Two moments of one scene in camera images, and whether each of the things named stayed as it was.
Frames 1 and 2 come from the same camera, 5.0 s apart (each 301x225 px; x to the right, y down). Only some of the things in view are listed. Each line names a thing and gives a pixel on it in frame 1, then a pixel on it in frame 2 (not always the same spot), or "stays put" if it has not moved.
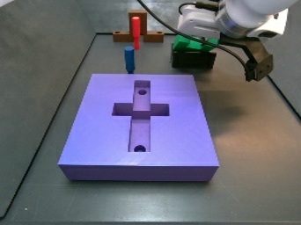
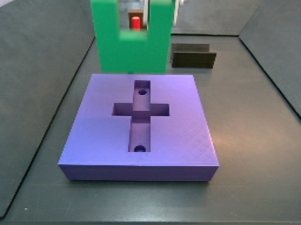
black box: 193,60 stays put
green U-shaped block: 186,42 -> 131,51
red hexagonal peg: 137,31 stays put
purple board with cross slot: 141,131 stays put
